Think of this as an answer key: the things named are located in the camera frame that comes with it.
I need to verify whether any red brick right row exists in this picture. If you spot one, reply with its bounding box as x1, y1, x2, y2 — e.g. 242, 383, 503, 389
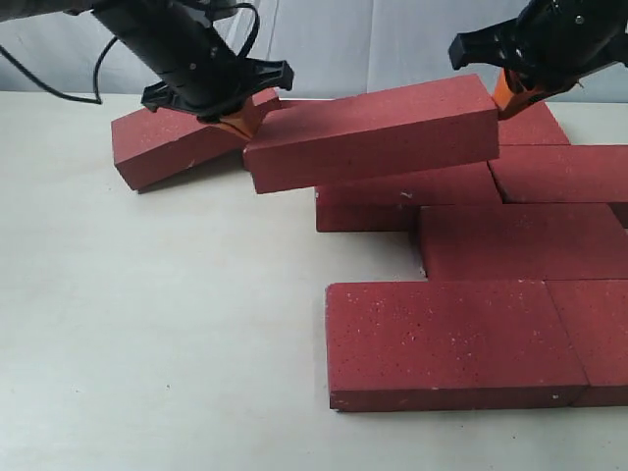
489, 144, 627, 226

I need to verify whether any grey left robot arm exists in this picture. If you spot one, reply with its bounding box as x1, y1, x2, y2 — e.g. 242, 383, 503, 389
1, 0, 294, 140

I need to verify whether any white backdrop curtain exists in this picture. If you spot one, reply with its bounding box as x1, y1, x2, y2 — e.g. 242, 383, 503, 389
0, 0, 628, 105

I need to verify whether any red brick top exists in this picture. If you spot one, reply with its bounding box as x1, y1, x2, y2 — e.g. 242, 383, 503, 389
249, 75, 499, 193

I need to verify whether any red brick with white mark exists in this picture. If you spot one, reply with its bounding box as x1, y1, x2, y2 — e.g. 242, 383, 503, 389
315, 163, 501, 233

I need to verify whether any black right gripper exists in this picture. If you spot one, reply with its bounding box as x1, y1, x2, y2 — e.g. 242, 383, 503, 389
448, 0, 627, 121

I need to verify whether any red brick rear under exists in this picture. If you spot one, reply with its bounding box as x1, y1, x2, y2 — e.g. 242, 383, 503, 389
242, 99, 335, 173

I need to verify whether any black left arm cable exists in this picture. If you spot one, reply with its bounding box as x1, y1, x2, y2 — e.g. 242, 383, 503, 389
0, 37, 122, 106

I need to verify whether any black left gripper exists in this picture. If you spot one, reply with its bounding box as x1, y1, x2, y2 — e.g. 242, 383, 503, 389
140, 29, 294, 140

